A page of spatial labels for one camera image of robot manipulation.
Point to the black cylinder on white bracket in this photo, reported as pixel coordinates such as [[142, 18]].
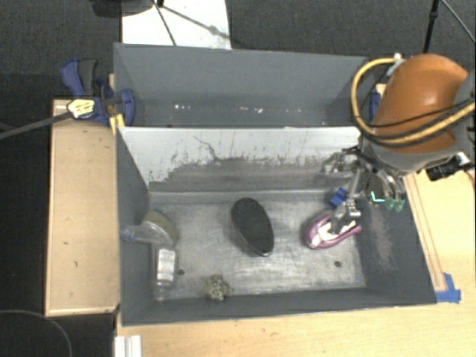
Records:
[[444, 169]]

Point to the pale wood board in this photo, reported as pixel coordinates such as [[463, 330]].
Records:
[[82, 206]]

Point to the olive green round sponge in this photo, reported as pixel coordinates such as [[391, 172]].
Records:
[[165, 221]]

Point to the speckled brown lump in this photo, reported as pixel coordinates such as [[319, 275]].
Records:
[[217, 287]]

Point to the purple and white toy shoe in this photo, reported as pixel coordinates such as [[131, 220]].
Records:
[[320, 238]]

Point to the clear plastic bottle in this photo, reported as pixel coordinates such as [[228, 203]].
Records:
[[165, 270]]

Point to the clear glass object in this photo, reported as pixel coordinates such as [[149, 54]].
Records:
[[148, 233]]

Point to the grey metal bin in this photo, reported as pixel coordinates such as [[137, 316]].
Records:
[[238, 162]]

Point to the small blue block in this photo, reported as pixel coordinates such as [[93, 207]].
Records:
[[337, 197]]

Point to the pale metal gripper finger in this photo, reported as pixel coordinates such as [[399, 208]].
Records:
[[339, 219], [353, 211]]

